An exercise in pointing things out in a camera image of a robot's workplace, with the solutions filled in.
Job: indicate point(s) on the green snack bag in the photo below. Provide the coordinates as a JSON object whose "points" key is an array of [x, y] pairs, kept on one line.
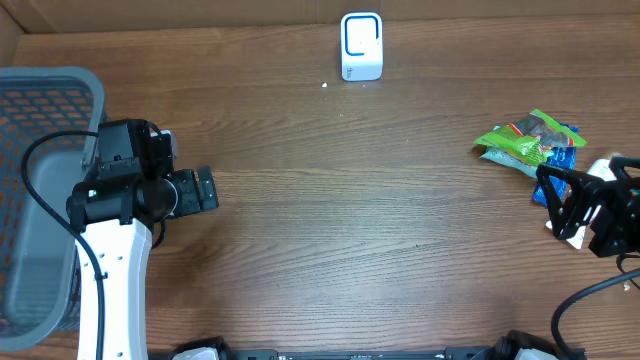
{"points": [[531, 138]]}

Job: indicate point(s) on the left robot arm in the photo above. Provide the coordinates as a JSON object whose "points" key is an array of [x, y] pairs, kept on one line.
{"points": [[134, 188]]}

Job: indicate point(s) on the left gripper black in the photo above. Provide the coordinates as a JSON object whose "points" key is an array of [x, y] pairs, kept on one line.
{"points": [[191, 201]]}

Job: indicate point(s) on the grey plastic shopping basket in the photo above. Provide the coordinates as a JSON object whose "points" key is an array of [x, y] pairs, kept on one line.
{"points": [[40, 289]]}

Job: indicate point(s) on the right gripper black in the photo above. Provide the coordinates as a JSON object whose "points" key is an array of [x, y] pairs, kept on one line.
{"points": [[584, 193]]}

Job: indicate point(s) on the mint green wipes packet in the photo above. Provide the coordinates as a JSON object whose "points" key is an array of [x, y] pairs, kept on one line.
{"points": [[503, 158]]}

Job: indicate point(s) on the white tube with gold cap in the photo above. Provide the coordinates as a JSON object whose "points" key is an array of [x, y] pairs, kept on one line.
{"points": [[601, 170]]}

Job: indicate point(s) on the white barcode scanner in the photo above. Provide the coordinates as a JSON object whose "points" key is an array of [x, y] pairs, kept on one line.
{"points": [[361, 46]]}

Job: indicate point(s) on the blue snack packet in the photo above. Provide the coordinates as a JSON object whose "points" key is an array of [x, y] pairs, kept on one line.
{"points": [[562, 157]]}

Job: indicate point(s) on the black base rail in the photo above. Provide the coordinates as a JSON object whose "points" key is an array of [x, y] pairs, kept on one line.
{"points": [[325, 355]]}

